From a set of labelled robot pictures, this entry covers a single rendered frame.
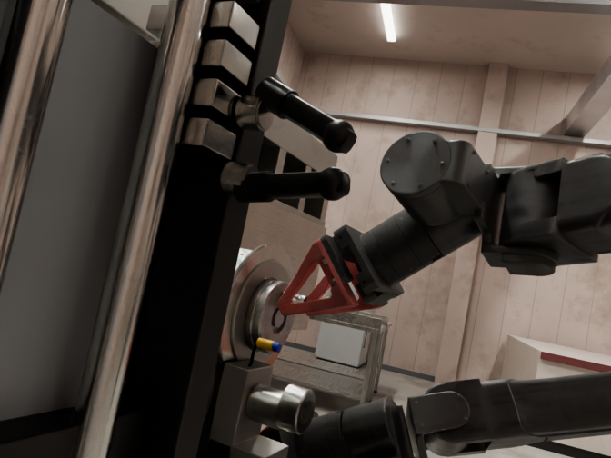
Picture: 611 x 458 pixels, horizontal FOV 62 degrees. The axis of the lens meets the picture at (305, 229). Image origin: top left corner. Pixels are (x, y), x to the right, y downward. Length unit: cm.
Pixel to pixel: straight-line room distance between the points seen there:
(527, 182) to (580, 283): 841
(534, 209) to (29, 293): 36
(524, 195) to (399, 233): 11
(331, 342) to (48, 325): 779
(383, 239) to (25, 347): 33
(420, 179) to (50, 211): 27
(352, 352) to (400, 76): 476
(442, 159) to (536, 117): 882
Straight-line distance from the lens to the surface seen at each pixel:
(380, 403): 55
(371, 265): 46
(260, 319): 50
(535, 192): 45
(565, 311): 880
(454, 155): 40
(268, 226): 119
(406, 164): 41
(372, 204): 880
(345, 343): 793
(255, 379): 50
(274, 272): 54
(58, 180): 21
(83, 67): 21
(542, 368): 600
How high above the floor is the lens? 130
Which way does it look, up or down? 5 degrees up
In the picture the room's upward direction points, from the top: 11 degrees clockwise
